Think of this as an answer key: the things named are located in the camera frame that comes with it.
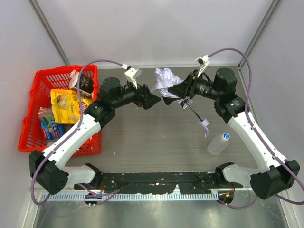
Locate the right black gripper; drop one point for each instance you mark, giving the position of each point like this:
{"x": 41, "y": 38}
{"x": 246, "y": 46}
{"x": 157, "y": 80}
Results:
{"x": 191, "y": 85}

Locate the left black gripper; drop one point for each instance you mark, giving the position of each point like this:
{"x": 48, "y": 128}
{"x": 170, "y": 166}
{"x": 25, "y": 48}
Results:
{"x": 144, "y": 95}

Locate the lavender folding umbrella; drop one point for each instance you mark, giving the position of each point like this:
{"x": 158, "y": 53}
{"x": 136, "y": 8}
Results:
{"x": 165, "y": 79}

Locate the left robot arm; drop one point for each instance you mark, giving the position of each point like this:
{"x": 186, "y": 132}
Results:
{"x": 48, "y": 168}

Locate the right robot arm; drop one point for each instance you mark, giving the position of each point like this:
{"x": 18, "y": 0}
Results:
{"x": 274, "y": 173}

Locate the clear plastic water bottle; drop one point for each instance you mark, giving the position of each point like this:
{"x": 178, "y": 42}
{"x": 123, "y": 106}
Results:
{"x": 218, "y": 144}

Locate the black and white carton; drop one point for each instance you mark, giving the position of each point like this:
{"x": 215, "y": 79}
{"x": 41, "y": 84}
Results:
{"x": 86, "y": 84}

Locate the yellow Lay's chips bag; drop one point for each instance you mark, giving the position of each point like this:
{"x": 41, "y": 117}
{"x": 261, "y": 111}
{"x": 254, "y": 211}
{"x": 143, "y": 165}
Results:
{"x": 65, "y": 106}

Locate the blue snack packet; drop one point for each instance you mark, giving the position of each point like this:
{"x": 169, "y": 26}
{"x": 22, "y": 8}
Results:
{"x": 50, "y": 129}

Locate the clear pink snack packet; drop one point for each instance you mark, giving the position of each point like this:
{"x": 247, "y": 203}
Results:
{"x": 45, "y": 112}

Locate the red plastic basket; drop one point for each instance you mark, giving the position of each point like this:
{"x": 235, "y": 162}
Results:
{"x": 31, "y": 137}

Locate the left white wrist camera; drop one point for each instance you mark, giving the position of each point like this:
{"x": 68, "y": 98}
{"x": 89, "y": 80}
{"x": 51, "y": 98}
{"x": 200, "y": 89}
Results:
{"x": 131, "y": 74}

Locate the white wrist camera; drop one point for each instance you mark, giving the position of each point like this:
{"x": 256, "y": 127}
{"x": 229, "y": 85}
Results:
{"x": 131, "y": 74}
{"x": 203, "y": 62}

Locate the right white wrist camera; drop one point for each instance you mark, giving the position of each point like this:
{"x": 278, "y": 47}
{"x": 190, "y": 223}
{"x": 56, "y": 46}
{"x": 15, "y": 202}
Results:
{"x": 203, "y": 62}

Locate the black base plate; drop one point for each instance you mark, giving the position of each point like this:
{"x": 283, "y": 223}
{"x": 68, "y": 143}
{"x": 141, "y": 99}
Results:
{"x": 161, "y": 182}

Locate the white slotted cable duct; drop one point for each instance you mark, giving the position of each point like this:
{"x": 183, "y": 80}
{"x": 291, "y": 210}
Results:
{"x": 175, "y": 196}

